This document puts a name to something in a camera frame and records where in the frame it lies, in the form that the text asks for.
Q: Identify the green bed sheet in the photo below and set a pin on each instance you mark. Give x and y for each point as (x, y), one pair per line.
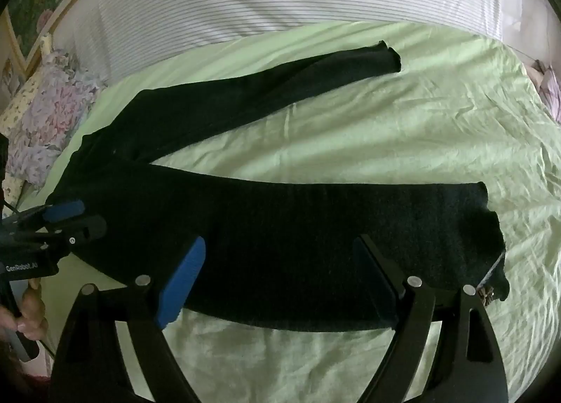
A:
(394, 122)

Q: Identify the person's left hand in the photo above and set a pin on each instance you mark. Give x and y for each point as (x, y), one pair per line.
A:
(33, 311)

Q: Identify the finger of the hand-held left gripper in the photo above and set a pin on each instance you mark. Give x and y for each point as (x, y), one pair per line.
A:
(85, 230)
(65, 210)

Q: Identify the pink floral cloth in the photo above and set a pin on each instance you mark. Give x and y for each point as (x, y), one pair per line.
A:
(550, 87)

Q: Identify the pink floral pillow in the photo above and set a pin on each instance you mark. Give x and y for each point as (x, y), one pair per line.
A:
(57, 109)

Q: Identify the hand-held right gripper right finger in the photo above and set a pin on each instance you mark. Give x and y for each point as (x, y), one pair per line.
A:
(372, 280)

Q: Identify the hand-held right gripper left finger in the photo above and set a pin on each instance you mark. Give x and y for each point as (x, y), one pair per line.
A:
(184, 284)

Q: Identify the black pants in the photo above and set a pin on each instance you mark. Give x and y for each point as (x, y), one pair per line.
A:
(285, 227)

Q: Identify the person's left forearm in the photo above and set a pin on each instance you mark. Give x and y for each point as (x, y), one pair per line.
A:
(17, 381)

